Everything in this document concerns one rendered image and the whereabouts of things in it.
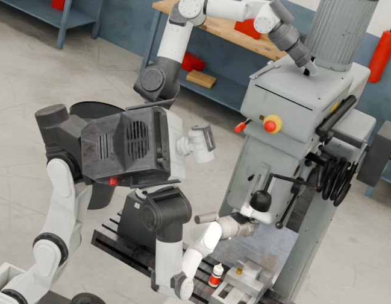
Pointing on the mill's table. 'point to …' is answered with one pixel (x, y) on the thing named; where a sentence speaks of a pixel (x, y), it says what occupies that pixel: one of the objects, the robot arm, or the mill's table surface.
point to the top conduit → (335, 116)
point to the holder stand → (131, 200)
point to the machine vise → (231, 295)
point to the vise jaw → (244, 283)
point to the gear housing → (281, 140)
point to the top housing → (296, 97)
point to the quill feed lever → (290, 201)
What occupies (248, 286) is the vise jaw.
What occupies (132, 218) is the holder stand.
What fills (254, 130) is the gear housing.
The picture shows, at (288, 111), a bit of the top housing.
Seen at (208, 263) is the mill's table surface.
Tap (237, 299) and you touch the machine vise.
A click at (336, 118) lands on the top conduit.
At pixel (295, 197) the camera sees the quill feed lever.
